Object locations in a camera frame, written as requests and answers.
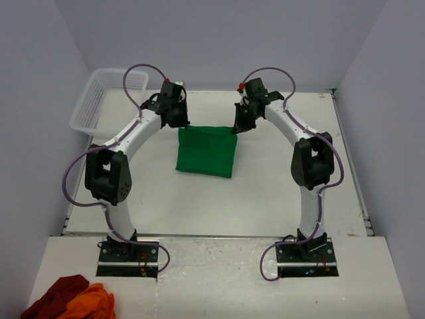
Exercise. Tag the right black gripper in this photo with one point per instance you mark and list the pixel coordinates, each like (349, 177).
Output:
(241, 125)

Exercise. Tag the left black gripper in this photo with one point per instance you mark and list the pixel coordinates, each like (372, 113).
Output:
(183, 121)

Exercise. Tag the green t shirt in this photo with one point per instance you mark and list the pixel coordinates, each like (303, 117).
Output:
(206, 150)

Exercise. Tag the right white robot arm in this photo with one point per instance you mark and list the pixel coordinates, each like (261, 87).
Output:
(312, 161)

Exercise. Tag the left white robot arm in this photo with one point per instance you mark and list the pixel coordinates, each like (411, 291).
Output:
(107, 173)

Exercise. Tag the white plastic basket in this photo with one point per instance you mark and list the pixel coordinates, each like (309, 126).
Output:
(103, 109)

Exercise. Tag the orange t shirt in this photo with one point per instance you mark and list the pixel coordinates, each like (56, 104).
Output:
(94, 302)

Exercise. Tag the dark red t shirt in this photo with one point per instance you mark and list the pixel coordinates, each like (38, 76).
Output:
(54, 301)

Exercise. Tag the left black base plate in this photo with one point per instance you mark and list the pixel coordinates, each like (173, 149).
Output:
(126, 260)

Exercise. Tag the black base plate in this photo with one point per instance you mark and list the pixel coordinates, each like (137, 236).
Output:
(126, 260)
(296, 261)

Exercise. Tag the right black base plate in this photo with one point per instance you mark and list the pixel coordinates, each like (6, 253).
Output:
(296, 261)

